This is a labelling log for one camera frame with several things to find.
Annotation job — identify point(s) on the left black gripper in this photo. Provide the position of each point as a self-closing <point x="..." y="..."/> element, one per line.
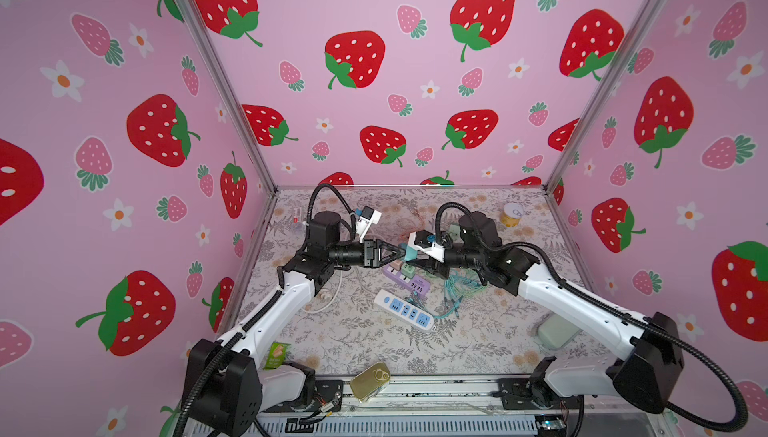
<point x="369" y="254"/>

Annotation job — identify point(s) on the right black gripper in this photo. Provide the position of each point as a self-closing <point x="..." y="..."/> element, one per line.
<point x="427" y="264"/>

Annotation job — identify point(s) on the blue charger plug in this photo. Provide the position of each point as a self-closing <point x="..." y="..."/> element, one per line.
<point x="410" y="253"/>

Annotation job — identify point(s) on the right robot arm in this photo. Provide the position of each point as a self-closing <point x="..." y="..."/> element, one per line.
<point x="646" y="353"/>

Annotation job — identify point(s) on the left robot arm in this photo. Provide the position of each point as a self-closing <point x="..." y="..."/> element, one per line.
<point x="224" y="388"/>

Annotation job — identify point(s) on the purple power strip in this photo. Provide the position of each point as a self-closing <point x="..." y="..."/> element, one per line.
<point x="417" y="284"/>

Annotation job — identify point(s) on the white blue power strip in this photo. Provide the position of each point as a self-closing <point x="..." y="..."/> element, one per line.
<point x="404" y="311"/>

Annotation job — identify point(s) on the clear plastic small box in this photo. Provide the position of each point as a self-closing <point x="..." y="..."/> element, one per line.
<point x="297" y="217"/>

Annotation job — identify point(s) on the yellow tin can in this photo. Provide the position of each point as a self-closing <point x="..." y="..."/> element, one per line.
<point x="512" y="214"/>

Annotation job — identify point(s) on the gold sardine tin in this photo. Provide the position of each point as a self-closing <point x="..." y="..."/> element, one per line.
<point x="370" y="382"/>

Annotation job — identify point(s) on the green snack packet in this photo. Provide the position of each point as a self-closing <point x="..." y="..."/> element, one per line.
<point x="276" y="355"/>

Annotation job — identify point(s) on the pale green soap box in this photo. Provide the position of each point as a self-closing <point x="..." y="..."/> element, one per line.
<point x="554" y="332"/>

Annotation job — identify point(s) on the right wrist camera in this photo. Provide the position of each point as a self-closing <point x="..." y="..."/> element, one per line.
<point x="437" y="252"/>

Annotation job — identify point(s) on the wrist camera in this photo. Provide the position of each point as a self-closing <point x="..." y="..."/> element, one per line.
<point x="366" y="217"/>
<point x="437" y="252"/>

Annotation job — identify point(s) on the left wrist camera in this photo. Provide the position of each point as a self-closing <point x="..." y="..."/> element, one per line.
<point x="366" y="217"/>

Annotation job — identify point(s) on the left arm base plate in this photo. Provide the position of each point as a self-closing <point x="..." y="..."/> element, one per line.
<point x="312" y="401"/>

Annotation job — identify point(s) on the aluminium front rail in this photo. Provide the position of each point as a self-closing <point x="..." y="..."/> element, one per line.
<point x="459" y="405"/>

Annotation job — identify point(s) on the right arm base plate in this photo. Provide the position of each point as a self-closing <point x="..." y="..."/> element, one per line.
<point x="521" y="394"/>

